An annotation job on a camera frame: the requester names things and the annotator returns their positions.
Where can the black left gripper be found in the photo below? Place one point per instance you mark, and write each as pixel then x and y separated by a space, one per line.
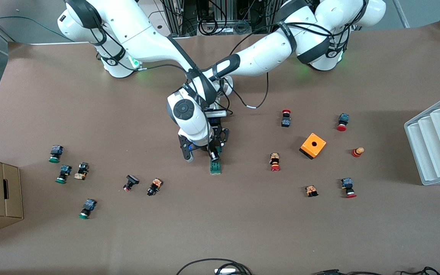
pixel 215 121

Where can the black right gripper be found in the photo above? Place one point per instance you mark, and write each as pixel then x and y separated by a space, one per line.
pixel 215 143

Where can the green load switch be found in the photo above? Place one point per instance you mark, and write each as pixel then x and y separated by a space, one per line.
pixel 216 168

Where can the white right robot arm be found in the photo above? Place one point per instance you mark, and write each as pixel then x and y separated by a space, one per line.
pixel 139 34

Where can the red stop button orange block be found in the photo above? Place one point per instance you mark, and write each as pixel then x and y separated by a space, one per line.
pixel 274 160

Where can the red mushroom button blue block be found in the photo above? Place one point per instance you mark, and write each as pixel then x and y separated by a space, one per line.
pixel 286 122
pixel 343 120
pixel 347 185

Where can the black flat square button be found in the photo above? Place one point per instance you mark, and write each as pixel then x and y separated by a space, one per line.
pixel 131 179

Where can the orange button box with hole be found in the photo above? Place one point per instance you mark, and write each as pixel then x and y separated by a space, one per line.
pixel 313 151

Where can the orange contact block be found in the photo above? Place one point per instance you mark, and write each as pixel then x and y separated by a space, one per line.
pixel 311 190

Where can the white plug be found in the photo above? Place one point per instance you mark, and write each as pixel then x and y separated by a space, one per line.
pixel 225 271

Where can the red yellow button head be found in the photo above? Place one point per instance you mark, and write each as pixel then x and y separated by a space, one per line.
pixel 357 152

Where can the green mushroom button blue block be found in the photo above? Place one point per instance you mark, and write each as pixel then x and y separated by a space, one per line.
pixel 55 152
pixel 89 205
pixel 64 171

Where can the white panel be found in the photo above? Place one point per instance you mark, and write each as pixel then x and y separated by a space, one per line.
pixel 159 15

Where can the white slotted rack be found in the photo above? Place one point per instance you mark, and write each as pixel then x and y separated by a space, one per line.
pixel 434 145

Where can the black selector switch orange block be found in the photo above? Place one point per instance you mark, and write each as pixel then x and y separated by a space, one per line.
pixel 155 186

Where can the beige black switch block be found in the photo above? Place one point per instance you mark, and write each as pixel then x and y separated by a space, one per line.
pixel 81 172

